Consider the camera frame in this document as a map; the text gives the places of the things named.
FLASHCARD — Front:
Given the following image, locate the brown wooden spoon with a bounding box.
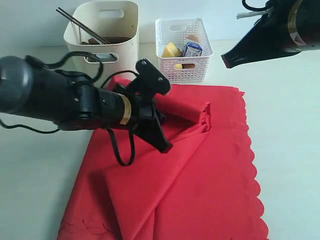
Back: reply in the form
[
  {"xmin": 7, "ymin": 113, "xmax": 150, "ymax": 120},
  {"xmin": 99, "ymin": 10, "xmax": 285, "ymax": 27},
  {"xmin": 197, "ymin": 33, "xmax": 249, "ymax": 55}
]
[{"xmin": 81, "ymin": 41, "xmax": 100, "ymax": 45}]

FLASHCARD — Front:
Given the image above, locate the cream plastic bin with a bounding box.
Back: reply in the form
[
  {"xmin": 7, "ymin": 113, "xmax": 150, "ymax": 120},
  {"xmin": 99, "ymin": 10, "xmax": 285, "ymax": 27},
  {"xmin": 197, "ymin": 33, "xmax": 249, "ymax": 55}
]
[{"xmin": 63, "ymin": 0, "xmax": 139, "ymax": 87}]

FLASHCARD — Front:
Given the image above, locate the red table cloth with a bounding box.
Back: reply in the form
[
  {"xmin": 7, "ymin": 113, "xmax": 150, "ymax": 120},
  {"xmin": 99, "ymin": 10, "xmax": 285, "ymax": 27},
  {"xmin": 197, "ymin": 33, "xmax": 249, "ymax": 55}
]
[{"xmin": 57, "ymin": 84, "xmax": 269, "ymax": 240}]

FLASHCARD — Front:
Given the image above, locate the stainless steel cup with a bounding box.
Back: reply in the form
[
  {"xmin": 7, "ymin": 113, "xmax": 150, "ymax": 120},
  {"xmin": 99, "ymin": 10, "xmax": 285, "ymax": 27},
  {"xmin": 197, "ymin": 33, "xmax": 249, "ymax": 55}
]
[{"xmin": 85, "ymin": 53, "xmax": 118, "ymax": 63}]

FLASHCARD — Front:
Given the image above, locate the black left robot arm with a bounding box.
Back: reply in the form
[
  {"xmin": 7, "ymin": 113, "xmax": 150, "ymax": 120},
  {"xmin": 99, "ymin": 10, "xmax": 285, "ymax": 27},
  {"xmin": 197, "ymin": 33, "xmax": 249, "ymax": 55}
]
[{"xmin": 0, "ymin": 0, "xmax": 320, "ymax": 153}]

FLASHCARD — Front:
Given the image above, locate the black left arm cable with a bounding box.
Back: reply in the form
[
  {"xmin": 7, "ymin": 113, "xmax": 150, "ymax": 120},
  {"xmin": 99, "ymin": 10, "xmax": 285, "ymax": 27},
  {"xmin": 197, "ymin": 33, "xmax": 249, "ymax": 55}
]
[{"xmin": 0, "ymin": 51, "xmax": 141, "ymax": 167}]

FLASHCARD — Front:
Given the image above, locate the orange fried chicken nugget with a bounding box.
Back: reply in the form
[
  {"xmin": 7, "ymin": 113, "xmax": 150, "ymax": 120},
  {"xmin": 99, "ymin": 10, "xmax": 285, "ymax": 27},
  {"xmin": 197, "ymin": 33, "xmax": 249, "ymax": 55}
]
[{"xmin": 182, "ymin": 63, "xmax": 195, "ymax": 69}]

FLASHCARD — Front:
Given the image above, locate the blue white milk carton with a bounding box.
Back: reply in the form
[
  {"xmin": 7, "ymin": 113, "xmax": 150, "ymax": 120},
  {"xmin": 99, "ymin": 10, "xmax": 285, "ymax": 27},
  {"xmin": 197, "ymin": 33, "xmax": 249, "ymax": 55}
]
[{"xmin": 182, "ymin": 41, "xmax": 203, "ymax": 57}]

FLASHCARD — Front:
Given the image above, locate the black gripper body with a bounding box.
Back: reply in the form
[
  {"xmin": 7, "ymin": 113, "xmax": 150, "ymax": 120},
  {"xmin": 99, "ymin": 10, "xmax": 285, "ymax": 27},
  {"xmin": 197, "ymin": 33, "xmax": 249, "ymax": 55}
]
[{"xmin": 252, "ymin": 0, "xmax": 320, "ymax": 54}]

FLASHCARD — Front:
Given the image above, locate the silver table knife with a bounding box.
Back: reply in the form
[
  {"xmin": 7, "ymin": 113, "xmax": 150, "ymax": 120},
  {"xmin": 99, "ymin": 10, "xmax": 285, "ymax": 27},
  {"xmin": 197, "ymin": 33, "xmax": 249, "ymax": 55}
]
[{"xmin": 71, "ymin": 22, "xmax": 81, "ymax": 45}]

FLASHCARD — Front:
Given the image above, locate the yellow cheese wedge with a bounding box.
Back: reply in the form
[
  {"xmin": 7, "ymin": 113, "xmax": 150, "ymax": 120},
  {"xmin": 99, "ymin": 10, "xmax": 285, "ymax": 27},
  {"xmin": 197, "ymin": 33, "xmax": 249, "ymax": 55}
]
[{"xmin": 161, "ymin": 42, "xmax": 183, "ymax": 58}]

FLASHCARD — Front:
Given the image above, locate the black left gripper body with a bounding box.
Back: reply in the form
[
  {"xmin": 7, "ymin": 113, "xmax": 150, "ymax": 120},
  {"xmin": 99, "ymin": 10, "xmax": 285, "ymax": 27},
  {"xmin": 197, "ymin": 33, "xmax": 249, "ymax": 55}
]
[{"xmin": 125, "ymin": 84, "xmax": 166, "ymax": 135}]

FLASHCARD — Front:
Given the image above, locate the white perforated plastic basket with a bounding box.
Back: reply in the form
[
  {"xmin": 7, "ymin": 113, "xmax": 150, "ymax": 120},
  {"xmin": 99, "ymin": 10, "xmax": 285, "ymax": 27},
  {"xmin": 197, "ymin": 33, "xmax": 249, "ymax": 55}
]
[{"xmin": 155, "ymin": 18, "xmax": 214, "ymax": 84}]

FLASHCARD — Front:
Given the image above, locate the brown wooden plate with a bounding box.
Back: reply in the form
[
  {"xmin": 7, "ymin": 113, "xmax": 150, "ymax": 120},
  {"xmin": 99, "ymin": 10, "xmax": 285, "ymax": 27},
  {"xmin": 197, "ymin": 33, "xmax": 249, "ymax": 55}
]
[{"xmin": 87, "ymin": 36, "xmax": 132, "ymax": 44}]

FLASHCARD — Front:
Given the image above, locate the brown egg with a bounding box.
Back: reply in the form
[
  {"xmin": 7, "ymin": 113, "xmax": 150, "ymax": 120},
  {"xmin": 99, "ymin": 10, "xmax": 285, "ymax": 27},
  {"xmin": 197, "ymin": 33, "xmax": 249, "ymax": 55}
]
[{"xmin": 185, "ymin": 34, "xmax": 200, "ymax": 44}]

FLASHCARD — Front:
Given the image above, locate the dark wooden chopstick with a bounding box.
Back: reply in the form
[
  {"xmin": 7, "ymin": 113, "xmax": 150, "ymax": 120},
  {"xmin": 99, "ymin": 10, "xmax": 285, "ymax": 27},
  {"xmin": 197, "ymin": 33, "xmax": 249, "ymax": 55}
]
[
  {"xmin": 55, "ymin": 8, "xmax": 105, "ymax": 45},
  {"xmin": 57, "ymin": 6, "xmax": 108, "ymax": 44}
]

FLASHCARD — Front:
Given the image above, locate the yellow lemon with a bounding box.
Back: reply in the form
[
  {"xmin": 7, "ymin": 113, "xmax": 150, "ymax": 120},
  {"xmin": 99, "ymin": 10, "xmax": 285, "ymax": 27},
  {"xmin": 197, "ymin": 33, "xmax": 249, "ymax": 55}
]
[{"xmin": 175, "ymin": 64, "xmax": 183, "ymax": 69}]

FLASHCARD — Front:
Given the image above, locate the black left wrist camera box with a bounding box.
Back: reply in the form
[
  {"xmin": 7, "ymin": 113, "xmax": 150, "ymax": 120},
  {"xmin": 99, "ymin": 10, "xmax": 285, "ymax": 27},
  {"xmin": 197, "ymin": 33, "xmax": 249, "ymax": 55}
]
[{"xmin": 113, "ymin": 57, "xmax": 172, "ymax": 101}]

